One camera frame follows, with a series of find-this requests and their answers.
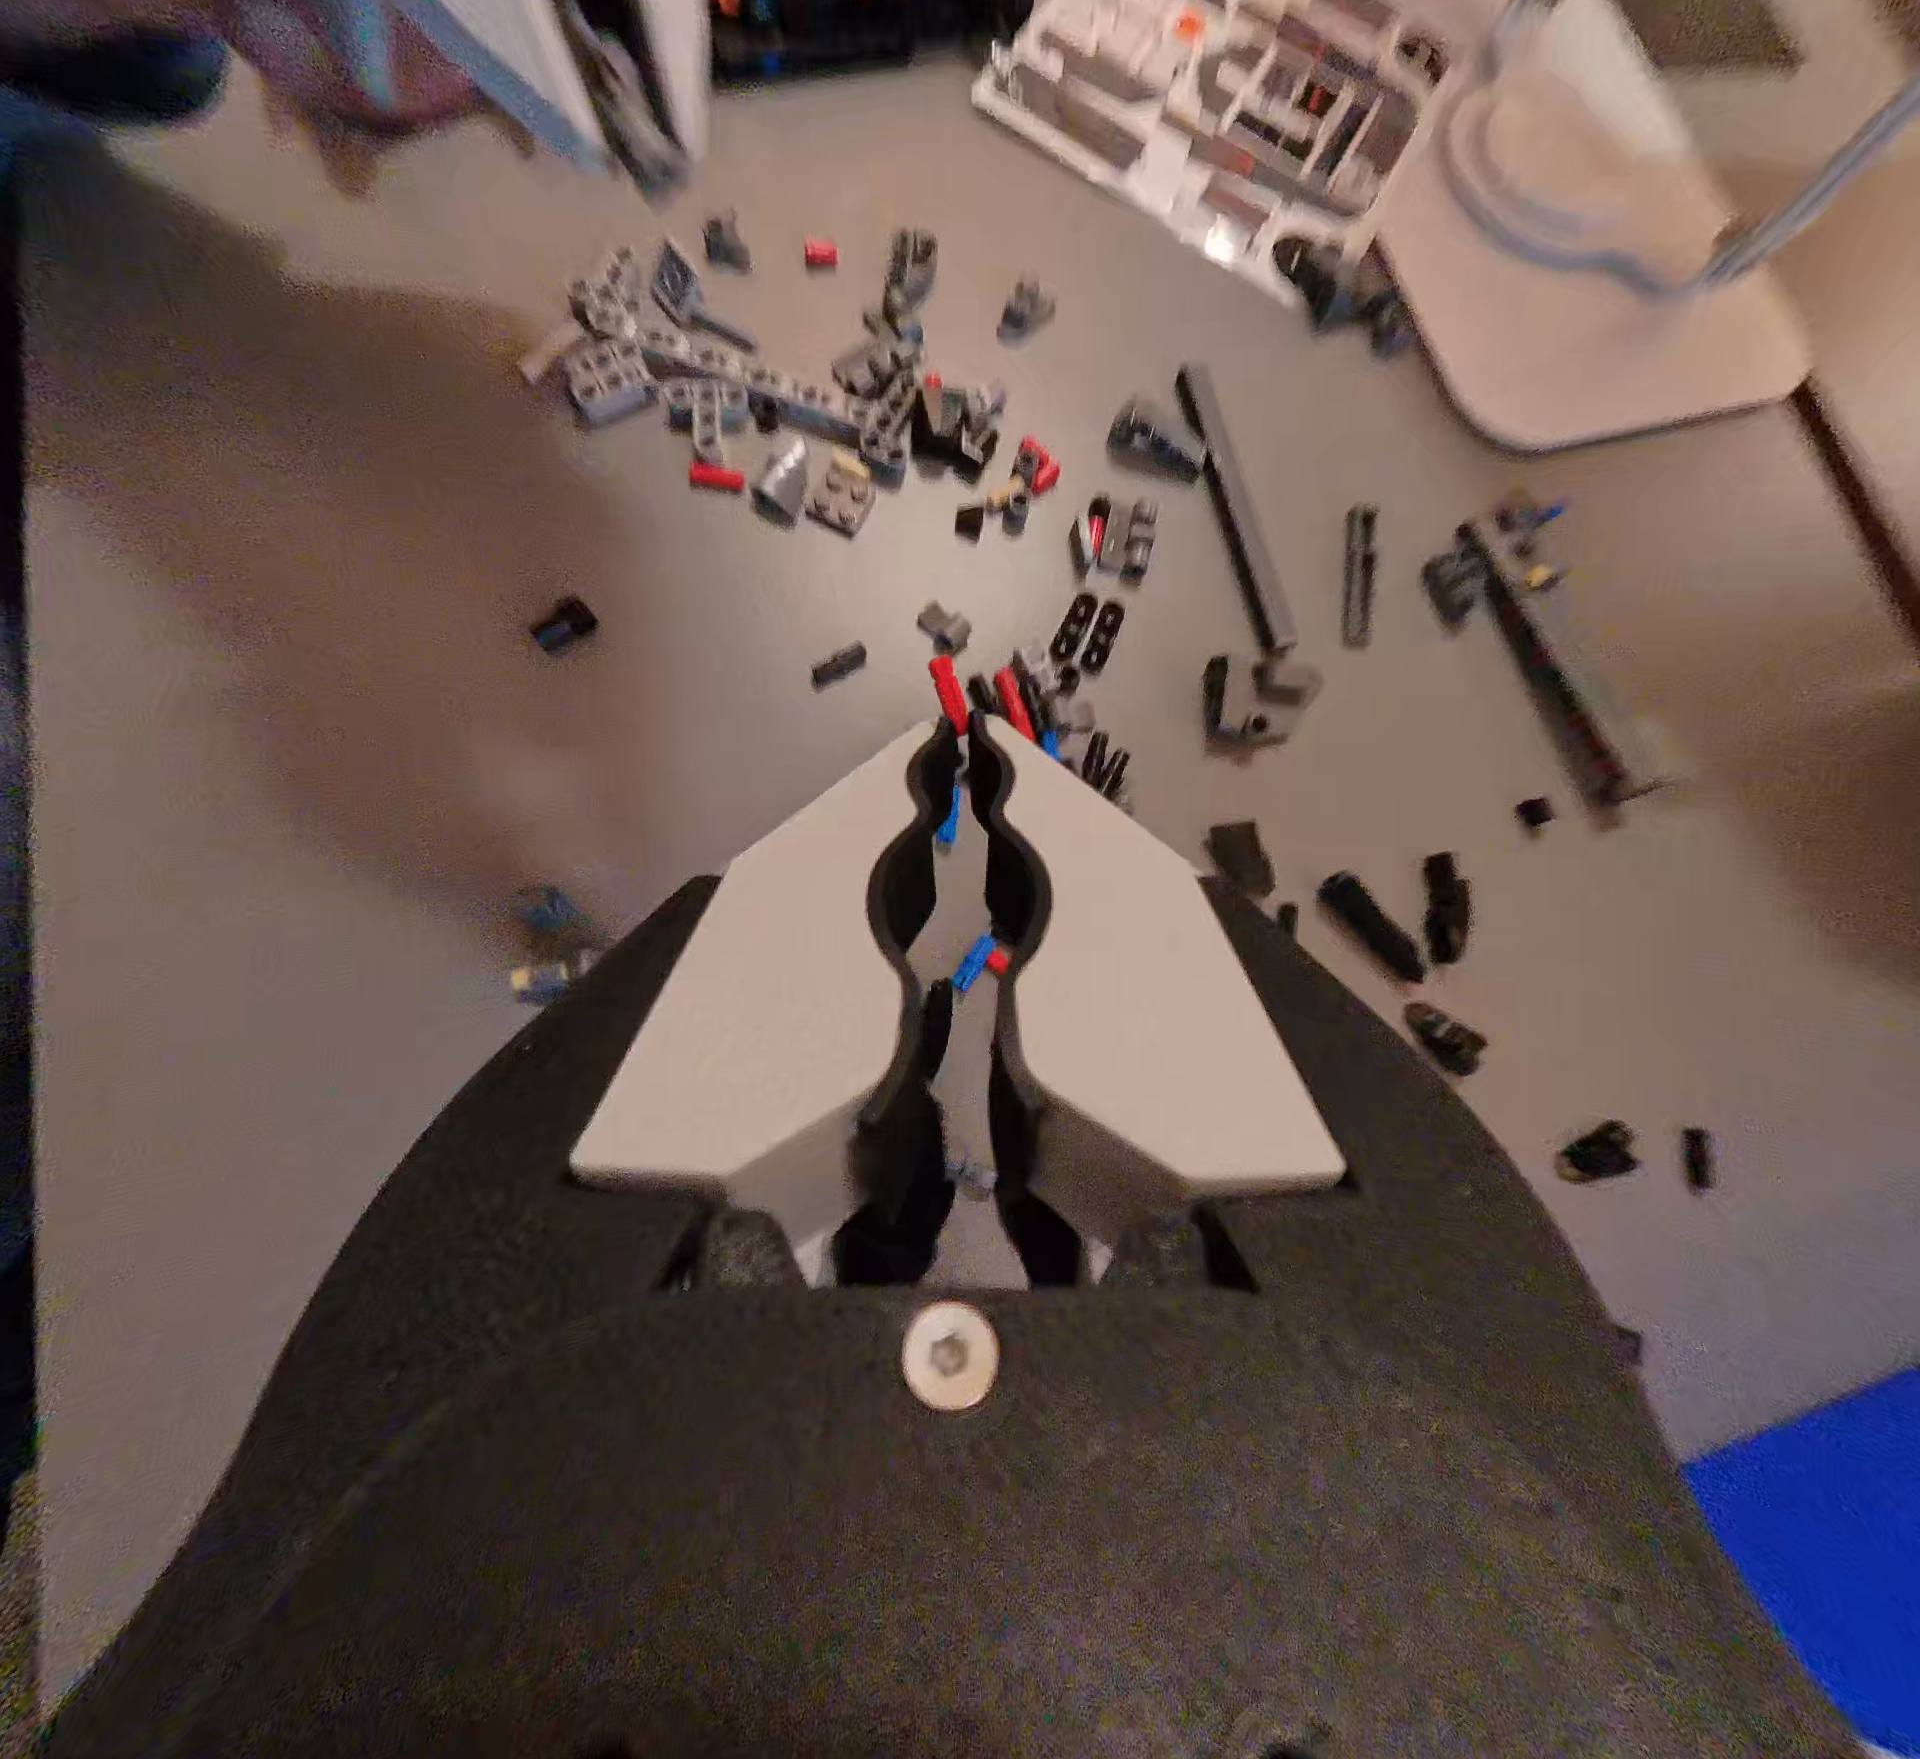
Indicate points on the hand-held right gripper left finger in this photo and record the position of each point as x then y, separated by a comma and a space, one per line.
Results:
735, 1039

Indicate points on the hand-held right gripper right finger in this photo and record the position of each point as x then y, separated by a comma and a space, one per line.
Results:
1170, 1039

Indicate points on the long red lego pin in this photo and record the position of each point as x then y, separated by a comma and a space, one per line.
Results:
948, 695
717, 479

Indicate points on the long dark grey lego beam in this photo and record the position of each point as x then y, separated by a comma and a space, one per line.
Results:
1568, 679

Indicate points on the grey lego connector blue pin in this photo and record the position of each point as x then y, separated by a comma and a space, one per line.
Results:
1529, 545

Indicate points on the red lego elbow connector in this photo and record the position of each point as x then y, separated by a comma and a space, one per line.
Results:
1036, 466

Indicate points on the dark grey lego pin connector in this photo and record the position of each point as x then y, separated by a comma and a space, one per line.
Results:
726, 245

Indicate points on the grey square lego plate bar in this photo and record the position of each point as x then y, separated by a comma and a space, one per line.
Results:
682, 280

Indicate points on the light grey L-shaped lego beam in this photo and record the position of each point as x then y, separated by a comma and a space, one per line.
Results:
607, 289

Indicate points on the pile of small lego pins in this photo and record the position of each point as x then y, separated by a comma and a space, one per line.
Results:
1048, 725

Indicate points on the dark grey lego connector block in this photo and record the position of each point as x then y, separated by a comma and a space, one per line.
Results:
1253, 702

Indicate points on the black lego pin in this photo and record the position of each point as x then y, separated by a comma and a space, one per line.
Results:
840, 664

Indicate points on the light grey lego axle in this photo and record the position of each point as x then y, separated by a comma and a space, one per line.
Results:
547, 353

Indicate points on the dark grey cross-hole lego beam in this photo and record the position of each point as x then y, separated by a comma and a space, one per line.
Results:
910, 267

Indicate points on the black three-hole lego beam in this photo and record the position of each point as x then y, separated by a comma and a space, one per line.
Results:
1073, 627
1106, 638

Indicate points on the light grey double lego beam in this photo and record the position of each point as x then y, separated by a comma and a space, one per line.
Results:
607, 381

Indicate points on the long light grey lego beam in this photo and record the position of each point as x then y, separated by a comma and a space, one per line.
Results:
764, 385

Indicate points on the chunky black lego connector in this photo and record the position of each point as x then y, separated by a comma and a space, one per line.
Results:
562, 625

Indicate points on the light grey T-shaped lego beam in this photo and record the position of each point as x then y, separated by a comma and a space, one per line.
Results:
704, 411

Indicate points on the dark grey lego hinge plate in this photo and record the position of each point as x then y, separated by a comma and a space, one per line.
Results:
877, 363

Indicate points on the light grey lego clip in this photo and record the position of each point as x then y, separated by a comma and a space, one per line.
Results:
943, 621

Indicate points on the dark grey lego hinge piece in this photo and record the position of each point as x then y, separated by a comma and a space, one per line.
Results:
1118, 539

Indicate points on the shiny grey curved lego piece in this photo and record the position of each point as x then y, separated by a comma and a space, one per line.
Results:
1027, 310

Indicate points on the light grey angled lego beam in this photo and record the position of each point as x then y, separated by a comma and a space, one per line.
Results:
887, 431

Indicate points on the long dark grey lego plate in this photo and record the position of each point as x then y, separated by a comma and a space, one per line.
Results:
1237, 514

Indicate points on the grey curved lego slope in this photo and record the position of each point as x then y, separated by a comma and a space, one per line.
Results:
780, 477

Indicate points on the dark grey curved lego half-beam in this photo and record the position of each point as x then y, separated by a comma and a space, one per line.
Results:
1453, 582

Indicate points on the tan lego connector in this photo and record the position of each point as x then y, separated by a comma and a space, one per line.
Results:
1013, 509

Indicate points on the black square lego plate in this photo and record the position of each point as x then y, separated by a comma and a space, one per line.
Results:
840, 495

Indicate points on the large black lego slope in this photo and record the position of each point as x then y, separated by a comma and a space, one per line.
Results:
952, 431

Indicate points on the dark grey lego wedge panel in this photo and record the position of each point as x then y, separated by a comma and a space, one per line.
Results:
1156, 438

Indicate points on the person's left hand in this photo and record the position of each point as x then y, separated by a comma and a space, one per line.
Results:
328, 64

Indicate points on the sticker sheet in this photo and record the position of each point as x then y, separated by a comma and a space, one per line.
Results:
1215, 64

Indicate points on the person's blue clothed torso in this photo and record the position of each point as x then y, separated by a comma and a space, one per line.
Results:
14, 739

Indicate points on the blue plastic bin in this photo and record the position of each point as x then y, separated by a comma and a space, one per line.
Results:
1815, 1564

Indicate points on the white desk stand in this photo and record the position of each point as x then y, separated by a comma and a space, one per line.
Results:
1619, 289

